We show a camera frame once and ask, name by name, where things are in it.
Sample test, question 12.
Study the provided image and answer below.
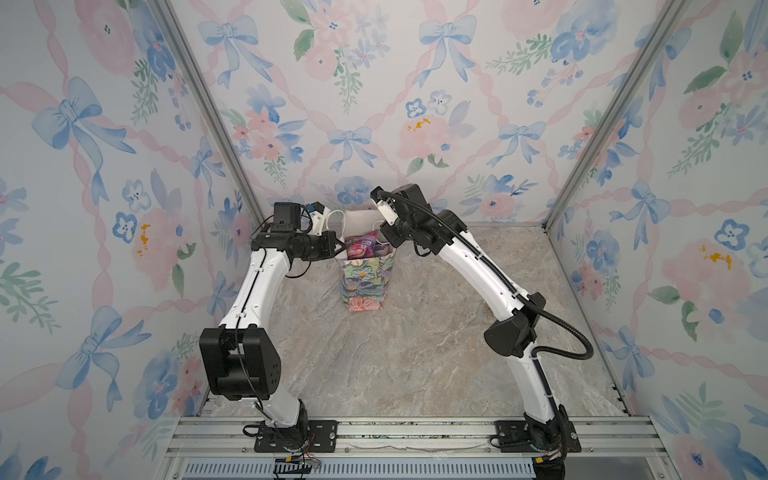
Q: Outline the floral paper bag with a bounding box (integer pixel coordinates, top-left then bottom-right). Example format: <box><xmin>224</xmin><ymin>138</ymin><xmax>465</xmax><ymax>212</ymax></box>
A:
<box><xmin>326</xmin><ymin>209</ymin><xmax>396</xmax><ymax>312</ymax></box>

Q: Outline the purple Fox's candy bag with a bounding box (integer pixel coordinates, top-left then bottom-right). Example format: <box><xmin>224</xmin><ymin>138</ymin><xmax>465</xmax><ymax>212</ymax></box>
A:
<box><xmin>345</xmin><ymin>231</ymin><xmax>392</xmax><ymax>260</ymax></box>

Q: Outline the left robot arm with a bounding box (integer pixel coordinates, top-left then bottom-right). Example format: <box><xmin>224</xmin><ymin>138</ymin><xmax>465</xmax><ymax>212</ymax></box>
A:
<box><xmin>199</xmin><ymin>231</ymin><xmax>343</xmax><ymax>441</ymax></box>

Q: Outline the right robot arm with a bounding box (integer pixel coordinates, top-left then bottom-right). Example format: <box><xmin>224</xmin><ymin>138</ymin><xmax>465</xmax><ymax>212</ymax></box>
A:
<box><xmin>371</xmin><ymin>184</ymin><xmax>570</xmax><ymax>460</ymax></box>

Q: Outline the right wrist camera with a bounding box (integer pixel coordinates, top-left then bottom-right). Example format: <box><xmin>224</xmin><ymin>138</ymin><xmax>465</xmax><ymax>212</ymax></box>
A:
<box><xmin>370</xmin><ymin>187</ymin><xmax>398</xmax><ymax>226</ymax></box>

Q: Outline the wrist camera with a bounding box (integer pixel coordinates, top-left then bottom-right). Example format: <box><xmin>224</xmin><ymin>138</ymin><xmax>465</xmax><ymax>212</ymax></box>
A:
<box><xmin>370</xmin><ymin>187</ymin><xmax>398</xmax><ymax>226</ymax></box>
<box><xmin>271</xmin><ymin>202</ymin><xmax>331</xmax><ymax>236</ymax></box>

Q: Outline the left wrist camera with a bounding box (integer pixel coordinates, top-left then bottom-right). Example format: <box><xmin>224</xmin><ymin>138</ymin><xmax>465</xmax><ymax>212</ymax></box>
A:
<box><xmin>271</xmin><ymin>202</ymin><xmax>331</xmax><ymax>236</ymax></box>

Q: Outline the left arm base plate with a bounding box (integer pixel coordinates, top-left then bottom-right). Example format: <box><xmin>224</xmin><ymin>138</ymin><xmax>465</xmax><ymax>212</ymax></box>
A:
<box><xmin>253</xmin><ymin>420</ymin><xmax>339</xmax><ymax>454</ymax></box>

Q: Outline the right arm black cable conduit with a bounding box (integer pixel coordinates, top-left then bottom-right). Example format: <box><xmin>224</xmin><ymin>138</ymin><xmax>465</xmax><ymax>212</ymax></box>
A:
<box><xmin>374</xmin><ymin>190</ymin><xmax>595</xmax><ymax>362</ymax></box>

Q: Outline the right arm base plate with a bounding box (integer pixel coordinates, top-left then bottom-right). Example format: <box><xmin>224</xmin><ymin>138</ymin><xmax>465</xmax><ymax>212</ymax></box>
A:
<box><xmin>490</xmin><ymin>419</ymin><xmax>582</xmax><ymax>455</ymax></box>

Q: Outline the aluminium rail frame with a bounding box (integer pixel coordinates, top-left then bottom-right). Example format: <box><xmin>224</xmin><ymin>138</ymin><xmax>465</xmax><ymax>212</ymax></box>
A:
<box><xmin>155</xmin><ymin>417</ymin><xmax>681</xmax><ymax>479</ymax></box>

